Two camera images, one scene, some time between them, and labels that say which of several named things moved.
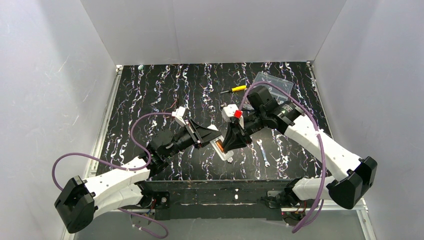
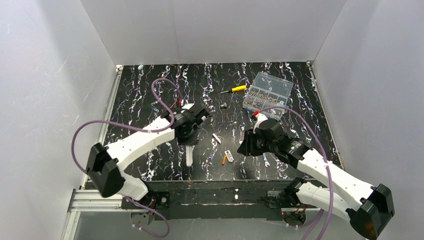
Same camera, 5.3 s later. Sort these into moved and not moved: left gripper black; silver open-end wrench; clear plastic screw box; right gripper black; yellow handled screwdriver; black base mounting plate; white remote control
Moved: right gripper black; white remote control; left gripper black
Not moved: yellow handled screwdriver; silver open-end wrench; clear plastic screw box; black base mounting plate
